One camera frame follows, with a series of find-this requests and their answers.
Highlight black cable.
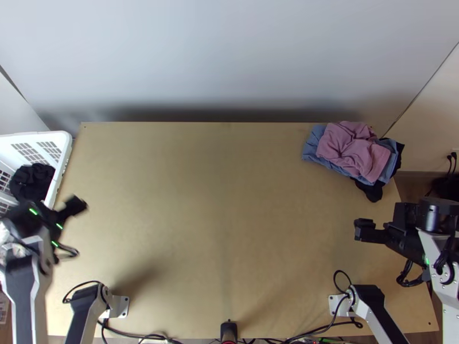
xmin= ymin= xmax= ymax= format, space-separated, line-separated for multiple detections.
xmin=53 ymin=243 xmax=80 ymax=265
xmin=395 ymin=257 xmax=432 ymax=288
xmin=333 ymin=269 xmax=364 ymax=327
xmin=445 ymin=150 xmax=458 ymax=178

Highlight black garment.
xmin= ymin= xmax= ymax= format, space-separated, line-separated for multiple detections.
xmin=9 ymin=162 xmax=57 ymax=202

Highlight white laundry basket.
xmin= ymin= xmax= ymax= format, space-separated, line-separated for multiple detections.
xmin=0 ymin=131 xmax=73 ymax=217

